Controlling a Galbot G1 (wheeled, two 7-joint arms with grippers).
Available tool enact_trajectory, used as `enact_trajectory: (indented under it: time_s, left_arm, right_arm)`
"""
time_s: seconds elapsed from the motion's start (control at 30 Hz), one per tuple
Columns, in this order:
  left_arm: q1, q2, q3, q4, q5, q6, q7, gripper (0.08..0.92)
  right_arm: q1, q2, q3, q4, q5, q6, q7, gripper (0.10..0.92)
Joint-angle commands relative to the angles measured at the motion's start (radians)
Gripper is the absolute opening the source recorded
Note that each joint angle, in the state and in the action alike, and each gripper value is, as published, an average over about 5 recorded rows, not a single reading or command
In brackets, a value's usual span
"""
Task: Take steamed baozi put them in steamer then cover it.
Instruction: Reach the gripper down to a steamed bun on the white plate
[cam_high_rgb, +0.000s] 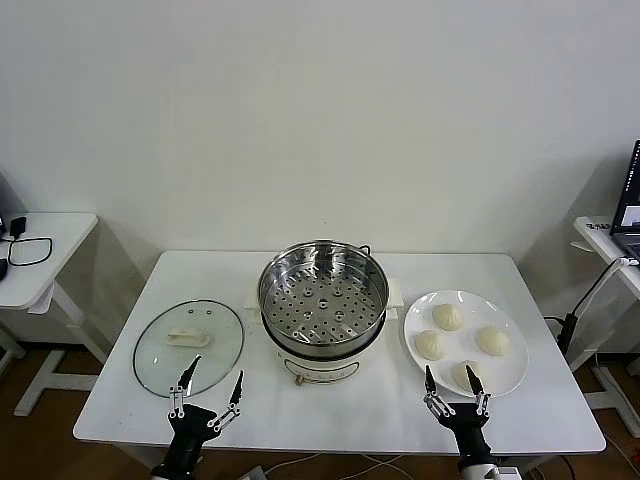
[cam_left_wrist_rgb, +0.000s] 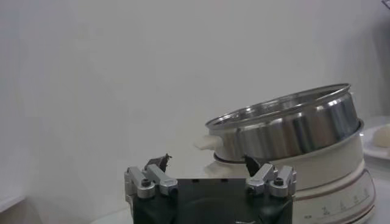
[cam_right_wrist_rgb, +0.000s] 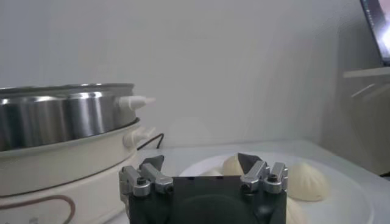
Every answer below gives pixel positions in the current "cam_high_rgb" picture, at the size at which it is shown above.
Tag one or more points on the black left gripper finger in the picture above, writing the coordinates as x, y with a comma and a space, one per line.
189, 376
237, 390

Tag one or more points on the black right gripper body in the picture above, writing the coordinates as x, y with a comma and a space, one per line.
467, 430

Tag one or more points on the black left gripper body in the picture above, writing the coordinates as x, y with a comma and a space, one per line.
190, 430

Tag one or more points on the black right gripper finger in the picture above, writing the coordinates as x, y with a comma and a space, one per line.
475, 382
430, 382

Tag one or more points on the white steamed baozi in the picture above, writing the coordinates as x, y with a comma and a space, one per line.
462, 377
430, 345
448, 317
492, 341

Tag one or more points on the glass pot lid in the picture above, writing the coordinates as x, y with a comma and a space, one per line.
150, 360

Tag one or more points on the stainless steel steamer basket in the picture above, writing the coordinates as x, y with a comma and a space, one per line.
272, 285

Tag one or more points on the white floor power strip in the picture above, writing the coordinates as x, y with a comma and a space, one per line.
257, 474

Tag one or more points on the white round plate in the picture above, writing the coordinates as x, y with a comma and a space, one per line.
450, 300

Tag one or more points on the white electric cooking pot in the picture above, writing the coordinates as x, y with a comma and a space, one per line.
325, 367

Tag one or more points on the white side desk with laptop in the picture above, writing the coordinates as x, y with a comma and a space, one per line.
597, 237

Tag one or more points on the white side desk with adapter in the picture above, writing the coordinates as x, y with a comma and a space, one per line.
60, 235

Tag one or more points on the black power adapter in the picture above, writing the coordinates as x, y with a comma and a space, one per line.
18, 226

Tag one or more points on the dark open laptop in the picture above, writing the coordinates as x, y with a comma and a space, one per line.
631, 200

